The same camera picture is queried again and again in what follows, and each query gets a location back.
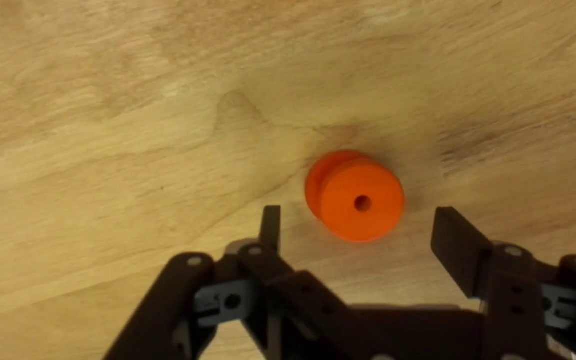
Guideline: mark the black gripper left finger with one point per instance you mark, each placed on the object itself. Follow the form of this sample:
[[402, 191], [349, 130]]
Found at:
[[289, 314]]

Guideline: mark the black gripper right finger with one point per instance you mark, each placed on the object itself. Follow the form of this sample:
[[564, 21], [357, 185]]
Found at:
[[524, 300]]

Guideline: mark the orange spool disk on table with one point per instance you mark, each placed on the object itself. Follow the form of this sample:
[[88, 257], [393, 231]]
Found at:
[[355, 197]]

